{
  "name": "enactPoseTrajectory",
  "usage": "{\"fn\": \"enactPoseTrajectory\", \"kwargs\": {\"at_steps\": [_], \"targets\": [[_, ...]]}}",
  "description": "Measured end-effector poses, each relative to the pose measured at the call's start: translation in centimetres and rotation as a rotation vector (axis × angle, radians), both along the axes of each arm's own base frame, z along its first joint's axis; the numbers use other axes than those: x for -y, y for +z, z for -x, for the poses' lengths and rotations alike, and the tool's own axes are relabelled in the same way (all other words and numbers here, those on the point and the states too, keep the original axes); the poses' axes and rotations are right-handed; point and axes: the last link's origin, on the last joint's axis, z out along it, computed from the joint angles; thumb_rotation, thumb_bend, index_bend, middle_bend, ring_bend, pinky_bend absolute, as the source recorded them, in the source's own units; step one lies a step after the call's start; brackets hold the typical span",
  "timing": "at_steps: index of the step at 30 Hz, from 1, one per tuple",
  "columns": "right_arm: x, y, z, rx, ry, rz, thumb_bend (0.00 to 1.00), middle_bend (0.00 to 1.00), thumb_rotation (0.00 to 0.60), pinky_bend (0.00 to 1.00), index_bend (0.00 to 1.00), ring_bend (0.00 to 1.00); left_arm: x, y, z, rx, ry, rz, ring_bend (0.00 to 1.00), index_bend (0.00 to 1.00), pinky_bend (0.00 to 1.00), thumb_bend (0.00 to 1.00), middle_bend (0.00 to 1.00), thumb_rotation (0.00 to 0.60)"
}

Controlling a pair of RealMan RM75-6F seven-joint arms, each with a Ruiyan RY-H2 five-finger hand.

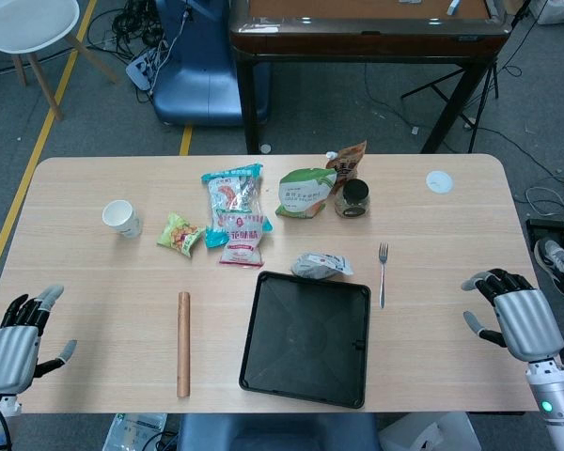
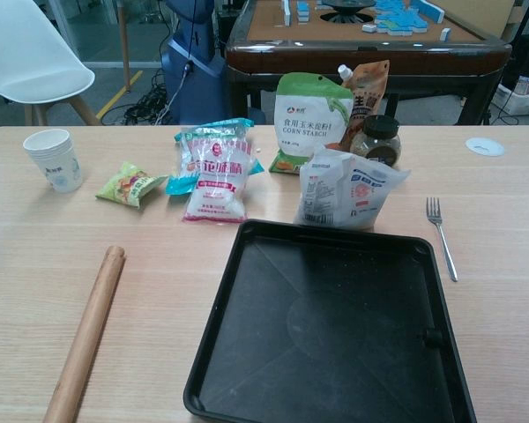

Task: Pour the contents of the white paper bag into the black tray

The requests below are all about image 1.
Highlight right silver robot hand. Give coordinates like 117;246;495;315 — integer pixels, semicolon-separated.
460;268;564;363

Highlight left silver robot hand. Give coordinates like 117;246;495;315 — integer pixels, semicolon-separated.
0;283;79;395

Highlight grey packet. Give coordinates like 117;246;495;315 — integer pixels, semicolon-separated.
290;252;354;281

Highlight green snack packet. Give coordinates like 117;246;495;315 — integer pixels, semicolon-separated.
156;211;206;258

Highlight black plastic tray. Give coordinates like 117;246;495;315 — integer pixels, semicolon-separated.
238;270;372;409

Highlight grey black sneaker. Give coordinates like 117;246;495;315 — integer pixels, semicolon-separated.
533;236;564;299

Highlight black foot pedal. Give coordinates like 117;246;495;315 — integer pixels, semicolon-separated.
525;217;564;245

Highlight clear plastic bag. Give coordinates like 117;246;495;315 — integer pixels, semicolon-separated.
105;412;168;451

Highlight metal fork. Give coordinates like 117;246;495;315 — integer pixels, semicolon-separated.
378;241;390;310

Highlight white box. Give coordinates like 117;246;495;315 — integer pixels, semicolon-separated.
380;412;476;451

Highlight white round table cap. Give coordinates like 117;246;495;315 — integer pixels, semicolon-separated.
425;169;454;194

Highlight wooden rolling pin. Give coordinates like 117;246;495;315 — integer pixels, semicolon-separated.
176;291;193;399

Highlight white paper cup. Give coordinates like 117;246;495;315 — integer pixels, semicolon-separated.
102;199;144;240

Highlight glass jar black lid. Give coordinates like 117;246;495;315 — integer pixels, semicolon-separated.
334;178;371;220

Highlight orange spout pouch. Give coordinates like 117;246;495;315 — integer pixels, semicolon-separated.
324;139;368;189

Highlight pink white sugar bag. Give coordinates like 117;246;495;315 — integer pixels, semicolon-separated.
217;211;268;270

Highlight green corn starch pouch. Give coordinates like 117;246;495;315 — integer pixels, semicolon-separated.
274;166;338;221

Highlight dark blue robot torso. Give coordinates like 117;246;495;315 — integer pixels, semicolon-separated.
176;412;382;451

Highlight teal shrimp chip bag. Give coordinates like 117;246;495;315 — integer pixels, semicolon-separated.
200;163;274;249

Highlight white power strip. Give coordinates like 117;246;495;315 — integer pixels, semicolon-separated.
125;44;170;91

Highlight dark brown mahjong table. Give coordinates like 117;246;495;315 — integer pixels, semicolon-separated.
228;0;511;155

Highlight white chair wooden legs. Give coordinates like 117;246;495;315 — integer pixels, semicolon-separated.
0;0;118;122

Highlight black cable bundle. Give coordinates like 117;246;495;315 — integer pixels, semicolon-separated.
86;0;170;53

